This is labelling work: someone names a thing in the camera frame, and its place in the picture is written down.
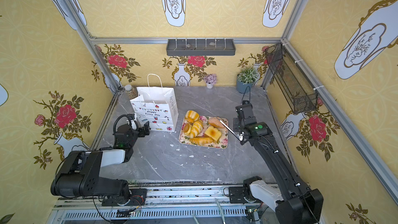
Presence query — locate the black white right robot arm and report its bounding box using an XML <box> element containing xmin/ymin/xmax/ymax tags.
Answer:
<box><xmin>234</xmin><ymin>100</ymin><xmax>323</xmax><ymax>224</ymax></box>

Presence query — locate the small purple flower pot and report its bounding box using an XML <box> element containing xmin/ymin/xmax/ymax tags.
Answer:
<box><xmin>204</xmin><ymin>74</ymin><xmax>217</xmax><ymax>89</ymax></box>

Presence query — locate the long golden bread loaf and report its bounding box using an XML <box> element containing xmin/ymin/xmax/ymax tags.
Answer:
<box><xmin>189</xmin><ymin>136</ymin><xmax>214</xmax><ymax>146</ymax></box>

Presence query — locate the seeded brown bun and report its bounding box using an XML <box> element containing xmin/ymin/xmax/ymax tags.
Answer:
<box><xmin>208</xmin><ymin>117</ymin><xmax>224</xmax><ymax>129</ymax></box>

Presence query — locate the grey wall shelf rack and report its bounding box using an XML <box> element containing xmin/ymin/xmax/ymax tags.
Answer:
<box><xmin>166</xmin><ymin>38</ymin><xmax>236</xmax><ymax>57</ymax></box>

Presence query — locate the glass jar with sprinkles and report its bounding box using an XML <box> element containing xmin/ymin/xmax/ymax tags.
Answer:
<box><xmin>124</xmin><ymin>84</ymin><xmax>138</xmax><ymax>100</ymax></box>

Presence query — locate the striped twisted bread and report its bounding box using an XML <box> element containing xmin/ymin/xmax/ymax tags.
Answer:
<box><xmin>189</xmin><ymin>120</ymin><xmax>203</xmax><ymax>139</ymax></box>

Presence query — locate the white printed paper bag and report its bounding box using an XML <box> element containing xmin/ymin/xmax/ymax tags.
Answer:
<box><xmin>130</xmin><ymin>85</ymin><xmax>178</xmax><ymax>132</ymax></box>

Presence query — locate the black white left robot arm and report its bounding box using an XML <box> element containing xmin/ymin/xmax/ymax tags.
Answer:
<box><xmin>50</xmin><ymin>122</ymin><xmax>150</xmax><ymax>201</ymax></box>

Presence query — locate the black wire mesh basket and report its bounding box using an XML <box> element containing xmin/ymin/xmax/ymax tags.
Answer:
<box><xmin>265</xmin><ymin>44</ymin><xmax>318</xmax><ymax>114</ymax></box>

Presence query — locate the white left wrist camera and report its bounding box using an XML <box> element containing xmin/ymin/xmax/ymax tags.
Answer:
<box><xmin>129</xmin><ymin>117</ymin><xmax>138</xmax><ymax>131</ymax></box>

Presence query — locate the green plant blue pot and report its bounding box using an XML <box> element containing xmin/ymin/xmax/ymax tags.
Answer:
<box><xmin>236</xmin><ymin>66</ymin><xmax>260</xmax><ymax>93</ymax></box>

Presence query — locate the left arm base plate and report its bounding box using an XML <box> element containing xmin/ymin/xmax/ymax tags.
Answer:
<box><xmin>102</xmin><ymin>188</ymin><xmax>147</xmax><ymax>207</ymax></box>

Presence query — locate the square yellow toast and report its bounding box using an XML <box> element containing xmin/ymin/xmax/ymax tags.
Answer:
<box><xmin>204</xmin><ymin>125</ymin><xmax>222</xmax><ymax>142</ymax></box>

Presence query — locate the floral rectangular tray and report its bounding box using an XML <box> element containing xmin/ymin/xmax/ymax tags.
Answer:
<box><xmin>178</xmin><ymin>116</ymin><xmax>229</xmax><ymax>149</ymax></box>

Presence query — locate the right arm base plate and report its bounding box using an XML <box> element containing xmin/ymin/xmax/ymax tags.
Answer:
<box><xmin>228</xmin><ymin>187</ymin><xmax>260</xmax><ymax>204</ymax></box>

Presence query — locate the small round yellow bun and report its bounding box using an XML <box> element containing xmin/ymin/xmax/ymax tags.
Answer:
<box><xmin>182</xmin><ymin>123</ymin><xmax>192</xmax><ymax>136</ymax></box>

